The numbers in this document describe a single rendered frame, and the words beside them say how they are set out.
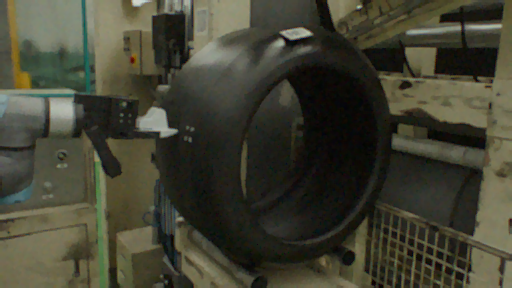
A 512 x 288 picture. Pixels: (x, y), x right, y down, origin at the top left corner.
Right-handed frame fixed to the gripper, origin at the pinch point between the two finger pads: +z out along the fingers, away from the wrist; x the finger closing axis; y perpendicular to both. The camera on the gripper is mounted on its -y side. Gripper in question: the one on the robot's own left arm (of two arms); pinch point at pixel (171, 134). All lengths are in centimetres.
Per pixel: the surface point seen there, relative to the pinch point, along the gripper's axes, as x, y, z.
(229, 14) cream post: 25.1, 31.6, 24.2
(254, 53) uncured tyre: -9.8, 19.0, 12.6
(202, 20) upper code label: 30.9, 29.4, 18.8
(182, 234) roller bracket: 23.2, -32.1, 15.4
